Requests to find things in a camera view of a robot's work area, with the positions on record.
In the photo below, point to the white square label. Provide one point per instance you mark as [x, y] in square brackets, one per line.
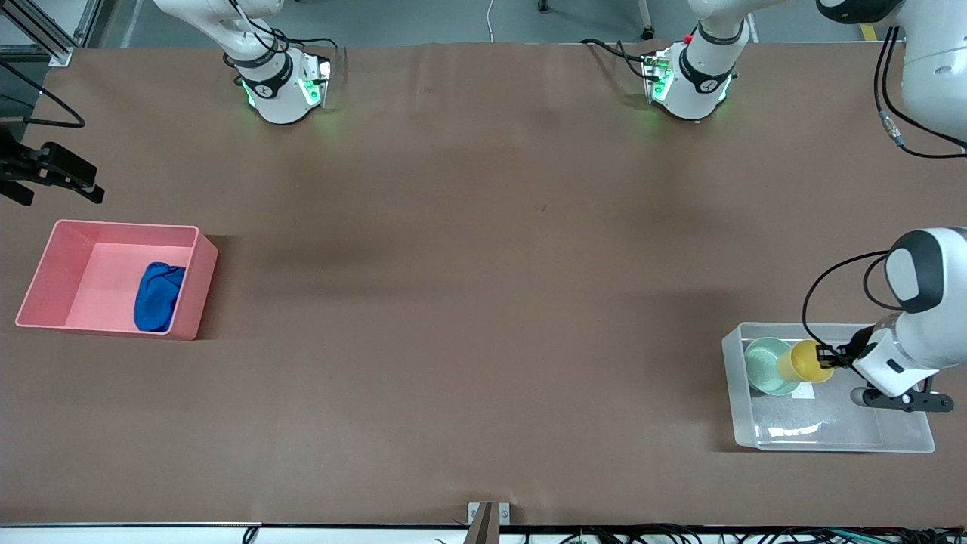
[807, 391]

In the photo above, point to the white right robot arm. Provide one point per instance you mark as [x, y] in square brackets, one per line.
[276, 91]

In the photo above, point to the pink plastic bin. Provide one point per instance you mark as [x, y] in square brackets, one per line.
[98, 279]

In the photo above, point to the metal stand leg with caster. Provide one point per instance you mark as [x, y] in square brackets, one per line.
[647, 32]

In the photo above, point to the aluminium frame profile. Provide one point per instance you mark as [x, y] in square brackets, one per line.
[57, 51]

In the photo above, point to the grey metal bracket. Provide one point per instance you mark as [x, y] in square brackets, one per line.
[474, 514]

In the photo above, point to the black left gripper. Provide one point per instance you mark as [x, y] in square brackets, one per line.
[856, 348]

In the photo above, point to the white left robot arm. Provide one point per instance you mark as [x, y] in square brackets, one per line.
[699, 83]

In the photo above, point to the blue glove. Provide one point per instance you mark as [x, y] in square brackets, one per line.
[157, 298]

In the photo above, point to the yellow plastic cup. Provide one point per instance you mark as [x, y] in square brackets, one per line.
[801, 363]

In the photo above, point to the pale green bowl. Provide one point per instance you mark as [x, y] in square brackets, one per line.
[759, 366]

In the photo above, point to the clear plastic box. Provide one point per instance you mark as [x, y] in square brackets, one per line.
[831, 431]

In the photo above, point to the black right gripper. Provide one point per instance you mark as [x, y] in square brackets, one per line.
[16, 168]

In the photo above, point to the large table cover sheet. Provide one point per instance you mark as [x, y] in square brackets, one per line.
[453, 302]

